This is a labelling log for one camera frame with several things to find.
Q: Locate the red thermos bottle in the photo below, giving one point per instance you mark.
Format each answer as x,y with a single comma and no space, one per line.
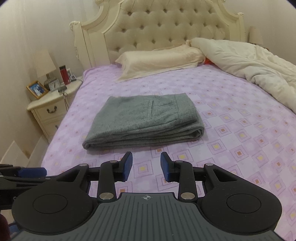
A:
64,74

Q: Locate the orange item under duvet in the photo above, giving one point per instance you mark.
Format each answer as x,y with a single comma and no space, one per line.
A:
208,62

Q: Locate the cream satin pillow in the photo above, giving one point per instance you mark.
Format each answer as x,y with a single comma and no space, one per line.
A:
138,64

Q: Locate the cream tufted headboard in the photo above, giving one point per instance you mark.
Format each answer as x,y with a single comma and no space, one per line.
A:
122,26

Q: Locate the right bedside lamp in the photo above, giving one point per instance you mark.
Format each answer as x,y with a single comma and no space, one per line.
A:
255,36

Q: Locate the white rumpled duvet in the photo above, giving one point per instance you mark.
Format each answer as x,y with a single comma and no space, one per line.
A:
256,64

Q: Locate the purple patterned bed sheet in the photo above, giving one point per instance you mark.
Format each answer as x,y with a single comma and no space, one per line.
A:
247,132

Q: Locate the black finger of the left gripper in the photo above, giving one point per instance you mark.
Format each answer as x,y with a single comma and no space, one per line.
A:
16,175

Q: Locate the cream bedside table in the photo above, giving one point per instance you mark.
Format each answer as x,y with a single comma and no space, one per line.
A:
50,109

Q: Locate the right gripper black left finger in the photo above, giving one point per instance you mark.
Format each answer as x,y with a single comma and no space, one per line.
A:
112,172

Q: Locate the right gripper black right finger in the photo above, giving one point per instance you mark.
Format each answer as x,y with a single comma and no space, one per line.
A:
181,172

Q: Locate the black device with lanyard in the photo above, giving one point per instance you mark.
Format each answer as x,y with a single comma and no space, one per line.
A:
62,90

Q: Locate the left bedside lamp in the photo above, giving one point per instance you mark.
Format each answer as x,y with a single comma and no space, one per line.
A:
44,67

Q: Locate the bedside lamp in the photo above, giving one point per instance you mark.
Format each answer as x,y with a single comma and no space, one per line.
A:
255,36
44,67

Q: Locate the gold framed photo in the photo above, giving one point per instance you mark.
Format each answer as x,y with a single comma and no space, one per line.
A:
37,89

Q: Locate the small white alarm clock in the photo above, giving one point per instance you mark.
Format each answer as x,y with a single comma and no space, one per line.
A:
54,85

